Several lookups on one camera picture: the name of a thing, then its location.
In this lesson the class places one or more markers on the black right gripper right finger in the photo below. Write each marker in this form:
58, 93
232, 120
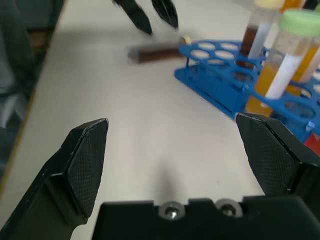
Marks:
280, 155

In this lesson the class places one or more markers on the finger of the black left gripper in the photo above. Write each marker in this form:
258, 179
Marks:
166, 12
138, 15

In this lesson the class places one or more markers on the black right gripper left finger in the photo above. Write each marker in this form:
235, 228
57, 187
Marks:
62, 180

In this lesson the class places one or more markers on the red liquid test tube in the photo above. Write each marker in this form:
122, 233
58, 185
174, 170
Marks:
314, 143

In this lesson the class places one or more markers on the dark brown liquid test tube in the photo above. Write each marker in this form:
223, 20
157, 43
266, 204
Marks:
155, 53

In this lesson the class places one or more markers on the blue test tube rack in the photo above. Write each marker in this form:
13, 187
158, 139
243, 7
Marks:
212, 85

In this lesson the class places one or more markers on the orange liquid test tube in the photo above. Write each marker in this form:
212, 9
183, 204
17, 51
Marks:
293, 5
310, 57

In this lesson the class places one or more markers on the brown tube with yellow cap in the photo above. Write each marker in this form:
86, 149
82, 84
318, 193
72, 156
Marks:
251, 35

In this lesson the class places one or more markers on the yellow tube with green cap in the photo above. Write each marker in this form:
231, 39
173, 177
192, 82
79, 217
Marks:
287, 52

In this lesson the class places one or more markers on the dark object beside table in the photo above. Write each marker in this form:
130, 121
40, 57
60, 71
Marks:
15, 50

